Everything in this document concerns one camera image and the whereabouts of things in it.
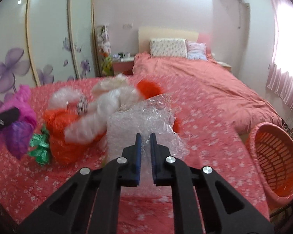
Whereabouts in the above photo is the magenta plastic bag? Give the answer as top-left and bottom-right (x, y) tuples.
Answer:
(0, 85), (37, 160)

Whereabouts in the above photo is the clear bubble wrap sheet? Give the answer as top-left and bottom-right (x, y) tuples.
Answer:
(106, 94), (189, 178)

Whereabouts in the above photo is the large orange plastic bag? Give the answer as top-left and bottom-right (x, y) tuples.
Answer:
(42, 109), (108, 168)

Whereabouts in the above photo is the green foil wrapper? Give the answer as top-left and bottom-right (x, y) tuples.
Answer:
(27, 125), (52, 165)

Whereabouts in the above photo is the small clear plastic bag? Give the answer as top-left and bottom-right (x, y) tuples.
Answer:
(48, 87), (85, 109)

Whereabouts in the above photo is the orange plastic laundry basket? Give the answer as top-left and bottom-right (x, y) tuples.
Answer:
(245, 123), (293, 210)

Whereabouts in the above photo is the red floral bedspread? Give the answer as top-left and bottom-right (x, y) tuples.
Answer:
(0, 75), (269, 233)

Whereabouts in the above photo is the white translucent plastic bag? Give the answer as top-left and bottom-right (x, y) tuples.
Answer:
(64, 86), (144, 145)

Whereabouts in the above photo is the wardrobe with purple flowers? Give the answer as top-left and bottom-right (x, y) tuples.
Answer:
(0, 0), (99, 107)

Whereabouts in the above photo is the salmon pink duvet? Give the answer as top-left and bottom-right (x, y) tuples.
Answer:
(133, 52), (282, 135)

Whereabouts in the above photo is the beige crumpled bag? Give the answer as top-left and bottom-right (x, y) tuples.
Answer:
(91, 74), (129, 96)

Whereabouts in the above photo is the small orange plastic bag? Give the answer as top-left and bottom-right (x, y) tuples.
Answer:
(136, 79), (163, 99)

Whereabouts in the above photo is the yellow green plush toy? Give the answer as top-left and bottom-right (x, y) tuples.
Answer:
(102, 57), (114, 76)

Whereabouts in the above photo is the pink left nightstand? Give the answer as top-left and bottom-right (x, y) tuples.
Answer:
(112, 57), (134, 75)

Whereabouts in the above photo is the hanging plush toy column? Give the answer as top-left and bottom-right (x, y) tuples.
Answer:
(96, 25), (111, 57)

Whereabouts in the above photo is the right bedside nightstand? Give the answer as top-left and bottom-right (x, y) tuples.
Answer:
(215, 60), (232, 73)

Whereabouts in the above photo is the pink window curtain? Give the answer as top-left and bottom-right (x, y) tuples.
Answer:
(266, 0), (293, 107)

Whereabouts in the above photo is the white floral pillow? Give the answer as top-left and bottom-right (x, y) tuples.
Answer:
(149, 38), (187, 58)

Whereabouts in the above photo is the pink striped pillow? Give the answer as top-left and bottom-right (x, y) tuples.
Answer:
(186, 41), (207, 61)

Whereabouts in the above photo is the beige and pink headboard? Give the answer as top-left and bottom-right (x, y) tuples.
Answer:
(138, 27), (212, 54)

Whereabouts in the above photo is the white wall socket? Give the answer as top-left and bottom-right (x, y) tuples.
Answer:
(123, 23), (133, 29)

